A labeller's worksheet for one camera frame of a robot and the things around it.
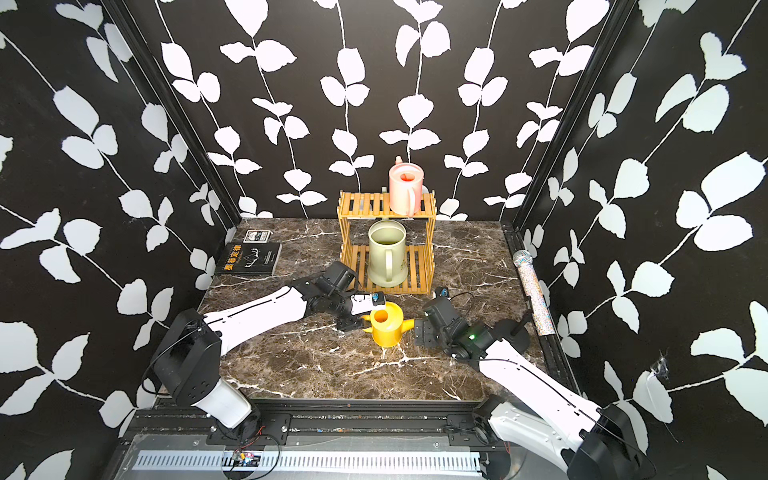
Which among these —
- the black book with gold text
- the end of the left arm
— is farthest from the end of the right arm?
the black book with gold text

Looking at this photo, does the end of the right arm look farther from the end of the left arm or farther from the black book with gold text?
the black book with gold text

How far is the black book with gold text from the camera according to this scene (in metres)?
1.06

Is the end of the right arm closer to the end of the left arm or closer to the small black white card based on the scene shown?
the end of the left arm
